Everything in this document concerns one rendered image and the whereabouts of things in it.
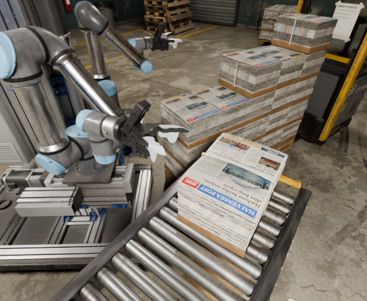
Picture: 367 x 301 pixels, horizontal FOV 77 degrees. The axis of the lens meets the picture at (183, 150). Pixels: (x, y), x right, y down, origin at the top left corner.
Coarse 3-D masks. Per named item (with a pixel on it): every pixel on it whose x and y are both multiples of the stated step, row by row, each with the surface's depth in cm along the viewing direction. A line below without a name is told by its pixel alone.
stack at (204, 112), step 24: (192, 96) 177; (216, 96) 178; (240, 96) 177; (264, 96) 181; (288, 96) 202; (168, 120) 171; (192, 120) 150; (216, 120) 162; (240, 120) 179; (264, 120) 198; (168, 144) 187; (264, 144) 221
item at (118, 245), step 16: (176, 192) 106; (160, 208) 99; (144, 224) 93; (128, 240) 87; (96, 256) 82; (112, 256) 83; (128, 256) 92; (80, 272) 78; (96, 272) 78; (64, 288) 74; (80, 288) 74
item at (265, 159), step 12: (216, 144) 96; (228, 144) 96; (240, 144) 96; (252, 144) 96; (228, 156) 90; (240, 156) 90; (252, 156) 90; (264, 156) 90; (276, 156) 90; (264, 168) 85; (276, 168) 85
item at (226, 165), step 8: (208, 152) 92; (208, 160) 89; (216, 160) 89; (232, 160) 89; (232, 168) 85; (240, 168) 85; (248, 176) 82; (256, 176) 82; (272, 176) 82; (264, 184) 79; (272, 184) 79
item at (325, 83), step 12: (324, 60) 256; (324, 72) 243; (336, 72) 233; (360, 72) 230; (324, 84) 247; (336, 84) 237; (360, 84) 240; (312, 96) 262; (324, 96) 251; (348, 96) 238; (360, 96) 259; (312, 108) 267; (324, 108) 256; (348, 108) 257; (336, 120) 255; (348, 120) 278; (336, 132) 277
